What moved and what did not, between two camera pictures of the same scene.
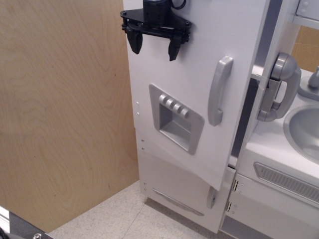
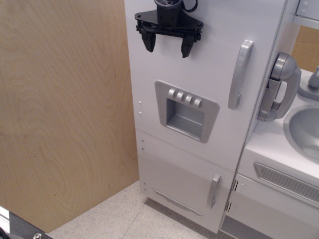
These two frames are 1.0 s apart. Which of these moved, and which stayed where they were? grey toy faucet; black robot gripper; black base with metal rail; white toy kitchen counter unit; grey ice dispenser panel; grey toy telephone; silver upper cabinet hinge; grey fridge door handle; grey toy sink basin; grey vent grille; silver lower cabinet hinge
Moved: black robot gripper; grey ice dispenser panel; grey fridge door handle
Stayed: silver upper cabinet hinge; grey toy telephone; grey toy faucet; silver lower cabinet hinge; grey toy sink basin; white toy kitchen counter unit; grey vent grille; black base with metal rail
